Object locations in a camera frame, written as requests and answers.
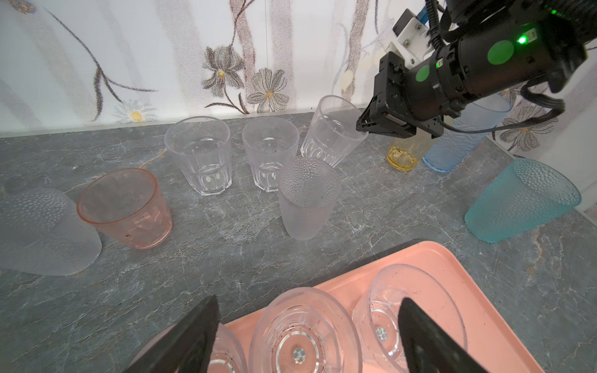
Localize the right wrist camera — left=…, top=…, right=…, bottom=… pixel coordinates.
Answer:
left=383, top=9, right=434, bottom=69

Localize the clear faceted glass four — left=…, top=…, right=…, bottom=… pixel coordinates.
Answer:
left=352, top=264, right=468, bottom=372

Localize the clear faceted glass six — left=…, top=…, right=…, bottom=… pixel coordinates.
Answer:
left=130, top=321, right=249, bottom=373

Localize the clear faceted glass three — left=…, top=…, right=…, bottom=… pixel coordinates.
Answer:
left=301, top=95, right=368, bottom=167

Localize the pink tinted cup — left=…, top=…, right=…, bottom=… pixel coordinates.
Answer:
left=76, top=168, right=173, bottom=250

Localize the clear faceted glass two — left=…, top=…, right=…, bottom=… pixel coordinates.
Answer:
left=242, top=117, right=300, bottom=193

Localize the teal frosted cup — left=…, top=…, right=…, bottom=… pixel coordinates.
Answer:
left=464, top=159, right=581, bottom=243

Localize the pink rectangular tray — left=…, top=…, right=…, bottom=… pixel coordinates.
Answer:
left=223, top=239, right=547, bottom=373

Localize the clear faceted glass five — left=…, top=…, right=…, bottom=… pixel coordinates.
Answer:
left=248, top=287, right=363, bottom=372

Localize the blue tinted cup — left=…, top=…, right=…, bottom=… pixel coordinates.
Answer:
left=423, top=94, right=512, bottom=173

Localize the yellow tinted cup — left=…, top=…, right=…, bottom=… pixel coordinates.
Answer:
left=386, top=130, right=437, bottom=171

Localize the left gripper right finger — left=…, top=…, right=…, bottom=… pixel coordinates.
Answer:
left=397, top=298, right=487, bottom=373

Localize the frosted cup centre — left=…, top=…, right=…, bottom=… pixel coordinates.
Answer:
left=278, top=157, right=341, bottom=241

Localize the frosted cup far left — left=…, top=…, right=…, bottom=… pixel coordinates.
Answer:
left=1, top=188, right=102, bottom=276

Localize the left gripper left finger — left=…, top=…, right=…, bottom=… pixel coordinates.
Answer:
left=126, top=295, right=220, bottom=372

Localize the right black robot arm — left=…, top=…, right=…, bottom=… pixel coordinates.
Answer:
left=356, top=1, right=596, bottom=138

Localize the clear faceted glass one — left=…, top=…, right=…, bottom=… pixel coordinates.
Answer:
left=164, top=117, right=233, bottom=196

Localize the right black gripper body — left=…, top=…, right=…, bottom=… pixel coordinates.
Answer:
left=356, top=39, right=466, bottom=138

